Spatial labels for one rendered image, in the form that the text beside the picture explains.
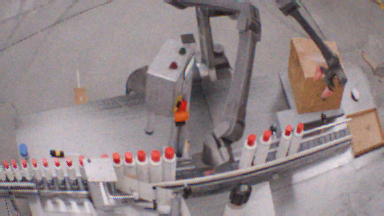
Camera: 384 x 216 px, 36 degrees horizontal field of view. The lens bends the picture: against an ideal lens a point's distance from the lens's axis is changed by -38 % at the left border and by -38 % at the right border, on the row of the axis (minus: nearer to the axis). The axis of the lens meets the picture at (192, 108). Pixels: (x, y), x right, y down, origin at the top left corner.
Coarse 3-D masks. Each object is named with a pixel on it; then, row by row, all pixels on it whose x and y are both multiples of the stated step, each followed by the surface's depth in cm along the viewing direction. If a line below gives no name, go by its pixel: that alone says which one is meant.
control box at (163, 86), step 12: (168, 48) 288; (192, 48) 289; (156, 60) 285; (168, 60) 285; (180, 60) 285; (156, 72) 282; (168, 72) 282; (180, 72) 283; (156, 84) 284; (168, 84) 282; (180, 84) 288; (156, 96) 289; (168, 96) 287; (180, 96) 295; (156, 108) 294; (168, 108) 291
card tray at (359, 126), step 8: (360, 112) 358; (368, 112) 362; (376, 112) 361; (352, 120) 357; (360, 120) 358; (368, 120) 358; (376, 120) 359; (352, 128) 354; (360, 128) 354; (368, 128) 355; (376, 128) 355; (352, 136) 351; (360, 136) 351; (368, 136) 351; (376, 136) 352; (352, 144) 348; (360, 144) 348; (368, 144) 348; (376, 144) 344; (360, 152) 342
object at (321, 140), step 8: (320, 136) 344; (328, 136) 344; (336, 136) 345; (344, 136) 345; (304, 144) 341; (312, 144) 341; (320, 144) 341; (336, 144) 342; (272, 152) 338; (312, 152) 339; (272, 160) 336; (288, 160) 336; (192, 168) 332; (232, 168) 333; (264, 168) 333; (56, 176) 320; (64, 176) 321; (80, 176) 322; (176, 176) 329; (184, 176) 330; (192, 176) 330; (200, 176) 330; (232, 176) 331; (56, 184) 317; (80, 184) 320; (192, 184) 327
